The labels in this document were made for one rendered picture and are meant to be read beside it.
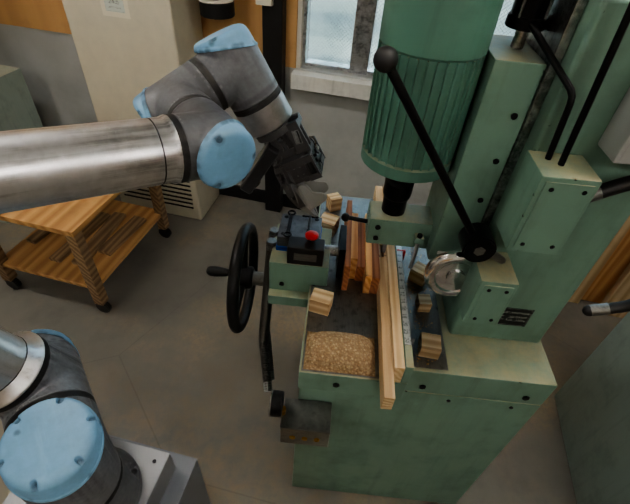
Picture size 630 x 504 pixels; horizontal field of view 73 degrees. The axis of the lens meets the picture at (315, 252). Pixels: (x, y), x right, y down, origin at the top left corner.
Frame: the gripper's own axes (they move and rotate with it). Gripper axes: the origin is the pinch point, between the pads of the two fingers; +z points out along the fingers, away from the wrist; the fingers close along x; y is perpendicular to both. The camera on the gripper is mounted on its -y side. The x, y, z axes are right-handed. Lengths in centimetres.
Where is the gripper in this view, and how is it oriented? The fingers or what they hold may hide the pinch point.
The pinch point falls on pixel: (310, 211)
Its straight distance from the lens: 88.6
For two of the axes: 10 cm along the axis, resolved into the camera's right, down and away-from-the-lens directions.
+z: 4.4, 6.9, 5.8
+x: 1.0, -6.8, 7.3
